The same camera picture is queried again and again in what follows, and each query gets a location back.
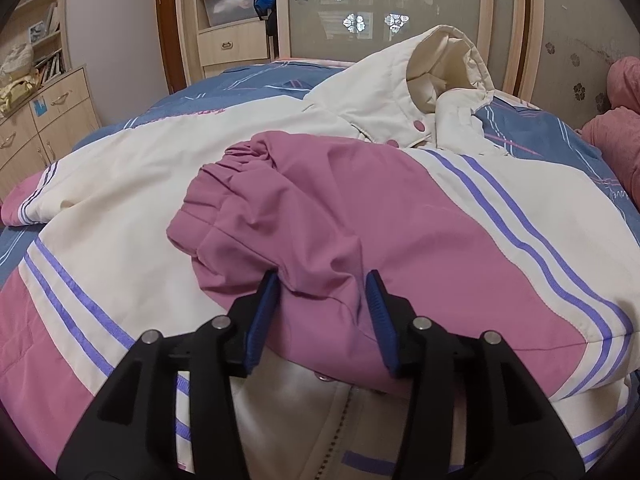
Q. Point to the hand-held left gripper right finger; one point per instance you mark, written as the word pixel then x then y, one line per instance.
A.
pixel 381 320

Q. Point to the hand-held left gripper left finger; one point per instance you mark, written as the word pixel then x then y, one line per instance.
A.
pixel 263 320

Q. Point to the cream and pink hooded jacket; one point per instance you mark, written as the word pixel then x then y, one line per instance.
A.
pixel 150 185

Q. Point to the blue patterned bed sheet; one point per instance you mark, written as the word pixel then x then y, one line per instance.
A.
pixel 195 95

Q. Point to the wooden wardrobe drawer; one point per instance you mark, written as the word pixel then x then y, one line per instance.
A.
pixel 230 42

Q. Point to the light wooden cabinet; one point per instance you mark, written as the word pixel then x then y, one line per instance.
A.
pixel 55 120

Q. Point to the pink quilt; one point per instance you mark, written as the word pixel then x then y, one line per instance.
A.
pixel 622 130

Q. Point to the blue sticker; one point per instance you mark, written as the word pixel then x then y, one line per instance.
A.
pixel 40 108

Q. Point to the row of books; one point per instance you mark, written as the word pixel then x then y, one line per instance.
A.
pixel 50 67

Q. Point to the yellow bag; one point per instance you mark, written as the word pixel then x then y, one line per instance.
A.
pixel 17 91

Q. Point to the white bag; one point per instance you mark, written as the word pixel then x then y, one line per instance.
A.
pixel 15 60

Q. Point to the wooden bookshelf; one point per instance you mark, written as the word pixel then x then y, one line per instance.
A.
pixel 47 15

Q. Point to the brown door frame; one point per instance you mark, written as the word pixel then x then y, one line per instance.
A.
pixel 167 25

